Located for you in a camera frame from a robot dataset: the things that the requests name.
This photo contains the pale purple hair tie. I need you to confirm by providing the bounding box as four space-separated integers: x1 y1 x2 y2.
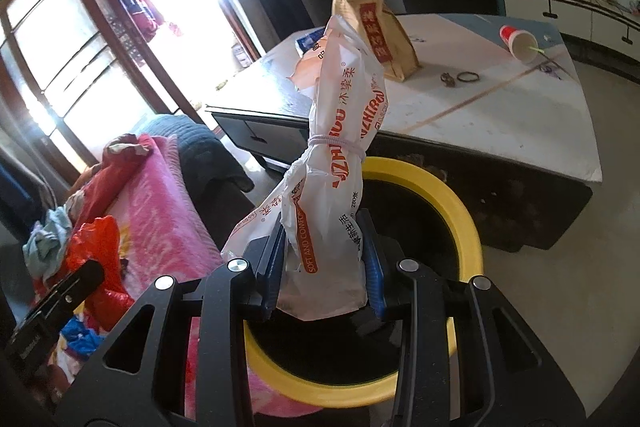
306 133 369 158

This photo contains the blue plastic packet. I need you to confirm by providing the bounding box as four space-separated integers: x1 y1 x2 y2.
296 27 327 58

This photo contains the wooden window frame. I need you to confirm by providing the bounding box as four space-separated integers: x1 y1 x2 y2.
0 0 261 168

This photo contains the red plastic bag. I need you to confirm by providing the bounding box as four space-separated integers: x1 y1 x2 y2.
65 216 136 330

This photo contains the light blue cloth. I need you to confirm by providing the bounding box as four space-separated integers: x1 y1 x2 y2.
22 206 76 280

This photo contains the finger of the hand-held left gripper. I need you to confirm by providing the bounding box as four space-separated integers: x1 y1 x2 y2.
27 259 106 315

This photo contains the pink printed blanket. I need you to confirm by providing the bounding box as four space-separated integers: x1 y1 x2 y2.
50 134 326 418

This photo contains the coffee table with drawers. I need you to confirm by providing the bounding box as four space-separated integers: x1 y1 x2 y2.
205 12 603 253

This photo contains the white printed plastic bag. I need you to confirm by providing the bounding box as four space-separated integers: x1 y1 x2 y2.
220 14 391 323

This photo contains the brown paper bag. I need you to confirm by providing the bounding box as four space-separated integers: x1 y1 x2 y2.
332 0 421 82

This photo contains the yellow-rimmed black trash bin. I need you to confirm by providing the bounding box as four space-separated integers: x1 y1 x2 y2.
242 157 485 404

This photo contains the red paper cup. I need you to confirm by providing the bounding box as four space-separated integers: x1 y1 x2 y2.
500 25 541 66

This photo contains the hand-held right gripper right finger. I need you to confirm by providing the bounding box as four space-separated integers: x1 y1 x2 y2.
357 207 586 427

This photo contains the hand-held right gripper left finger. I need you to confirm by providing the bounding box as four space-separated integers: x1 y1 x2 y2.
55 217 292 427

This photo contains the red printed blanket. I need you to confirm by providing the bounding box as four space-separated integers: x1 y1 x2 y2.
67 134 156 238

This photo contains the dark blue quilt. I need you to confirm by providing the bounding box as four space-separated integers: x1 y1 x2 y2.
135 114 256 192

